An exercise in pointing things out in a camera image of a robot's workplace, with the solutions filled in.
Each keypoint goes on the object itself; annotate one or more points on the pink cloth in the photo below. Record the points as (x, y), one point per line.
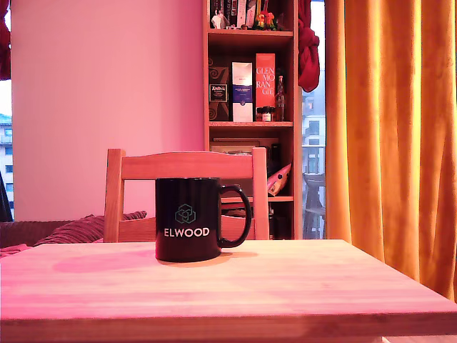
(10, 251)

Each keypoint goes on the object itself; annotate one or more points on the pink patterned paper bag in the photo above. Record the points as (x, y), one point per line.
(279, 178)

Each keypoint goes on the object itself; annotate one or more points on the small jar with white label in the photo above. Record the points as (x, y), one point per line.
(267, 115)

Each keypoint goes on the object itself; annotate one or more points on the black stand leg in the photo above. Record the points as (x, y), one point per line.
(4, 203)

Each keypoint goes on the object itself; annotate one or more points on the wooden chair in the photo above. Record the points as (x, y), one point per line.
(189, 165)

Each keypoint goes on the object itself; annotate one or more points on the grey balcony stool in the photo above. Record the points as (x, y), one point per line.
(315, 200)

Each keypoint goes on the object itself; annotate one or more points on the dark box with spirals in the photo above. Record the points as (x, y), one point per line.
(219, 103)

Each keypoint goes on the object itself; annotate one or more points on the red Glenmorangie box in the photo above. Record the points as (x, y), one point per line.
(265, 82)

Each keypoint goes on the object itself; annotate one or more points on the orange curtain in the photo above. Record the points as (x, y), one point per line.
(392, 143)

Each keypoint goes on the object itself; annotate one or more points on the dark ribbed sofa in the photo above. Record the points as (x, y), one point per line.
(21, 232)

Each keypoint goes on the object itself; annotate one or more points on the white book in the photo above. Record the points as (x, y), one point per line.
(242, 12)

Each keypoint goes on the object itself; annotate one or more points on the wooden bookshelf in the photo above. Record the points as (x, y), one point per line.
(296, 143)

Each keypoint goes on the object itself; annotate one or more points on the red knotted curtain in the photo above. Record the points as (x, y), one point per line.
(308, 60)

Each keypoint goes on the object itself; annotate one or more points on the clear glass bottle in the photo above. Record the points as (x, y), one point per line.
(280, 100)

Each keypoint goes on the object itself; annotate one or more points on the colourful figurine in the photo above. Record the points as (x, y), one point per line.
(264, 19)

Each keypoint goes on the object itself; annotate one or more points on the small dark jar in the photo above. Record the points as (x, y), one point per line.
(260, 115)

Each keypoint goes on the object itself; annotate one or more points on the black Elwood mug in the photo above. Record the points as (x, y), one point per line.
(187, 200)

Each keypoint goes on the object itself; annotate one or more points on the white and blue box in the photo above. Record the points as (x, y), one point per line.
(242, 96)

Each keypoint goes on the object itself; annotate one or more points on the white figurine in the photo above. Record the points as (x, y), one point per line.
(217, 19)

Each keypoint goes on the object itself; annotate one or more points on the dark bottle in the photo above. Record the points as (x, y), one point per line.
(276, 157)

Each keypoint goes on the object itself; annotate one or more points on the ribbed cushion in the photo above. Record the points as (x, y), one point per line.
(80, 230)

